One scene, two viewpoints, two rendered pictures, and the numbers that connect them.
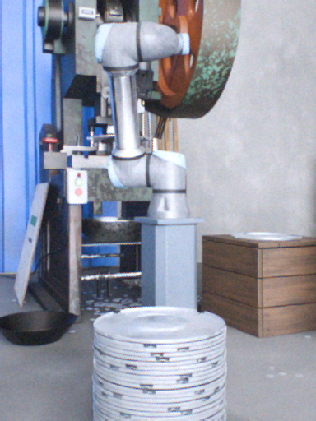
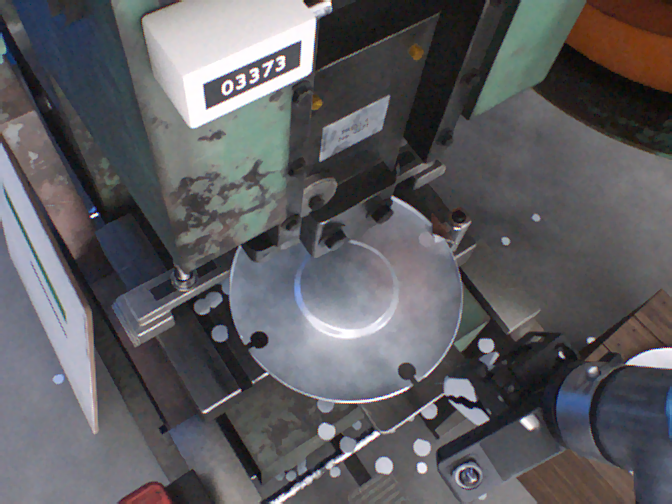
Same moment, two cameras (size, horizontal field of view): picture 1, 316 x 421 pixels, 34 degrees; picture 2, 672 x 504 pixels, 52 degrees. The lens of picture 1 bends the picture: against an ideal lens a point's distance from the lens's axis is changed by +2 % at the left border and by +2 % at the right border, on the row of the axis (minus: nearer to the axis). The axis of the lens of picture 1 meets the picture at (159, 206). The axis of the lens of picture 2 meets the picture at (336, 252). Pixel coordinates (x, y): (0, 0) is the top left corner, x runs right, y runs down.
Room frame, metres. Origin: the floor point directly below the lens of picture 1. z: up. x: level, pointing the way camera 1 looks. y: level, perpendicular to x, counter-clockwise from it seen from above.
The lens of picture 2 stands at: (2.09, 0.34, 1.57)
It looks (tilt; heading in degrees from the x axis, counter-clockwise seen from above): 64 degrees down; 337
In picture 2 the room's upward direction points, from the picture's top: 12 degrees clockwise
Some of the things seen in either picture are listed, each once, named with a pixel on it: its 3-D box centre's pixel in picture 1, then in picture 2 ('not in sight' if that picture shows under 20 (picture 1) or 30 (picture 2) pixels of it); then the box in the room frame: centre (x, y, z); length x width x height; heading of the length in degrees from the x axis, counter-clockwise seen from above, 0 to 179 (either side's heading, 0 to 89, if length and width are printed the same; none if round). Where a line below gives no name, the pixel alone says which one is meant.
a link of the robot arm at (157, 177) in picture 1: (166, 169); not in sight; (1.80, -0.03, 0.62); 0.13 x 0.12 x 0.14; 82
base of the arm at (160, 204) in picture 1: (169, 203); not in sight; (1.80, -0.03, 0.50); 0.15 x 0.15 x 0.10
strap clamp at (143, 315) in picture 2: (76, 145); (178, 281); (2.45, 0.39, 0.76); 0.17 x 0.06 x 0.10; 111
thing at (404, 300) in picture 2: (118, 139); (346, 286); (2.40, 0.19, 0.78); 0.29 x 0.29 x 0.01
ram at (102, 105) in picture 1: (113, 86); (324, 112); (2.48, 0.22, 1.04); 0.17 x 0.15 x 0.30; 21
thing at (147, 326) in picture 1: (159, 322); not in sight; (1.15, 0.00, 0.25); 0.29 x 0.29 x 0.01
